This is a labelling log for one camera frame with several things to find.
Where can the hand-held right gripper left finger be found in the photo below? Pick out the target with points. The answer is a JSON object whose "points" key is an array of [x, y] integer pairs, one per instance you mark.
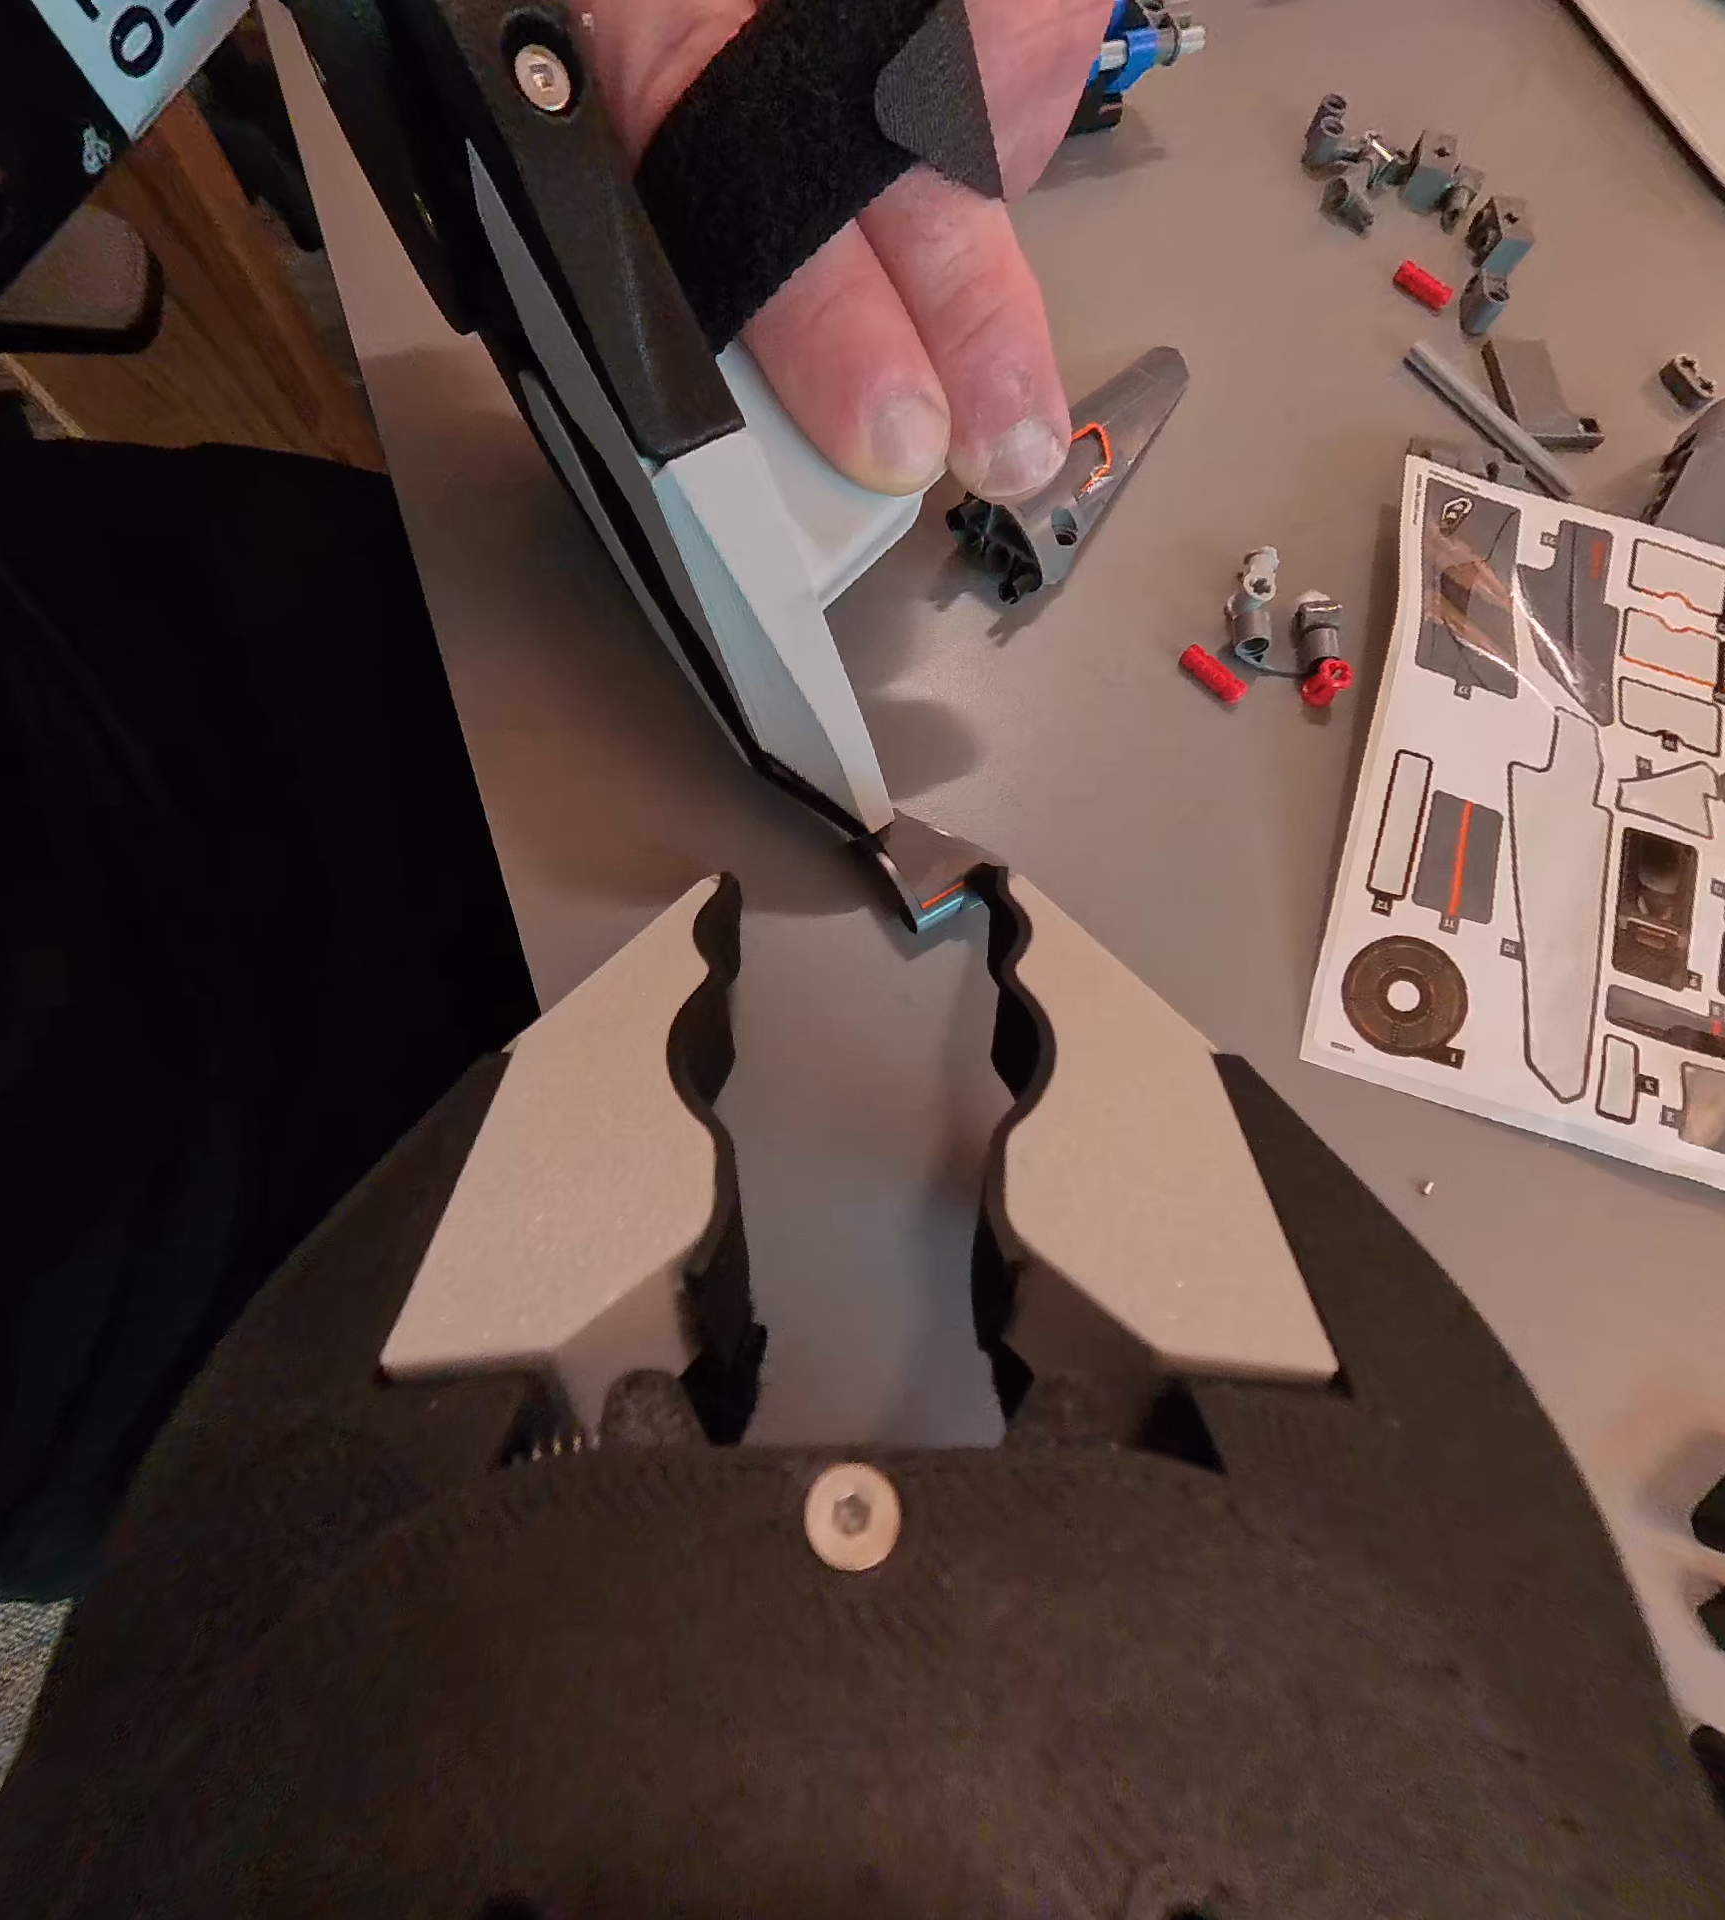
{"points": [[577, 1170]]}

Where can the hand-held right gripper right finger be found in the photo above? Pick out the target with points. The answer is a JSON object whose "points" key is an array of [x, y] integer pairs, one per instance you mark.
{"points": [[1148, 1199]]}

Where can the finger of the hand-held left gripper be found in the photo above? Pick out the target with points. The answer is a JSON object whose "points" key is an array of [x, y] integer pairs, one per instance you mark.
{"points": [[577, 433], [776, 602]]}

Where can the small curved grey lego panel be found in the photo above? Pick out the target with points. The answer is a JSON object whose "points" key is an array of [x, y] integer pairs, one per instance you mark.
{"points": [[938, 868]]}

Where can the grey pointed lego panel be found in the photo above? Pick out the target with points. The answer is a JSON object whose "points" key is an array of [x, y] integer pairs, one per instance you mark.
{"points": [[1116, 433]]}

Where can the red lego pin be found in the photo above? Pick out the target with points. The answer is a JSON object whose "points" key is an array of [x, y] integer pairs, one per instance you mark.
{"points": [[1420, 285], [1214, 673]]}

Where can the lego sticker sheet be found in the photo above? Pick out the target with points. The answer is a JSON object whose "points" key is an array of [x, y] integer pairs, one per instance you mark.
{"points": [[1555, 901]]}

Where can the blue lego engine block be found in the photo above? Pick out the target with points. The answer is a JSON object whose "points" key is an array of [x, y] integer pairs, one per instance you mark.
{"points": [[1121, 60]]}

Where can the long grey lego axle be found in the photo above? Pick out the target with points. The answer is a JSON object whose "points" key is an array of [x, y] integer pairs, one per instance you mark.
{"points": [[1491, 422]]}

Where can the group of grey lego connectors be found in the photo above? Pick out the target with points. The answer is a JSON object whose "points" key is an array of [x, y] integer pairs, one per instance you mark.
{"points": [[1425, 170]]}

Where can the dark grey flat lego panel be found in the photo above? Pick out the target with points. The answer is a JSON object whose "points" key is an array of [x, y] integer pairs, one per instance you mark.
{"points": [[1533, 391]]}

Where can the person's left hand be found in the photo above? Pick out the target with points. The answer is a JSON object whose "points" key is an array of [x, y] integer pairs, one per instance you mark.
{"points": [[952, 329]]}

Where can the grey connector with red axle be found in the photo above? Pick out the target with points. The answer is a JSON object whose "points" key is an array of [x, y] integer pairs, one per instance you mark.
{"points": [[1315, 630]]}

